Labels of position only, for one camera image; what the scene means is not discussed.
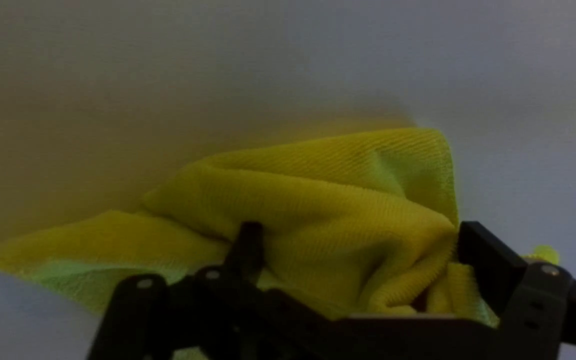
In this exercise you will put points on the yellow-green towel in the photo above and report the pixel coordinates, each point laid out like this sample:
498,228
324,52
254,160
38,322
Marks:
353,225

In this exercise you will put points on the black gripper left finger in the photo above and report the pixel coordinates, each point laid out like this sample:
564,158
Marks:
149,319

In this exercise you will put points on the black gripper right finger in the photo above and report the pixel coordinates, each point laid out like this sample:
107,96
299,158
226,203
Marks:
534,301

